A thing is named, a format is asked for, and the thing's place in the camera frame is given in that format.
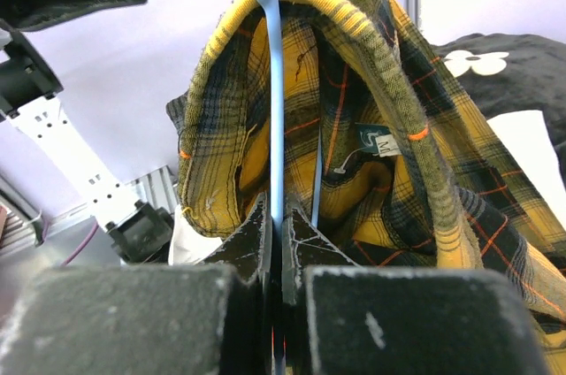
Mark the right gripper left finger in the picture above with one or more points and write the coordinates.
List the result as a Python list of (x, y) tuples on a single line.
[(209, 318)]

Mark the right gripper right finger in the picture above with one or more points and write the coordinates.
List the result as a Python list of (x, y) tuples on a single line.
[(342, 318)]

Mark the yellow plaid shirt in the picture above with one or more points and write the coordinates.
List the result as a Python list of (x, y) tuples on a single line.
[(381, 141)]

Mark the light blue wire hanger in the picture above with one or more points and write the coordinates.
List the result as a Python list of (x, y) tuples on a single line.
[(276, 105)]

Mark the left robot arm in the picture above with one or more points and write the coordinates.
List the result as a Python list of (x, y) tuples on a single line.
[(29, 88)]

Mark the white shirt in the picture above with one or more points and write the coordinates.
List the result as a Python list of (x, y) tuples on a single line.
[(524, 134)]

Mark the black flower-pattern garment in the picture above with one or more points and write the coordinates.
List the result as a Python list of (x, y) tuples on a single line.
[(511, 72)]

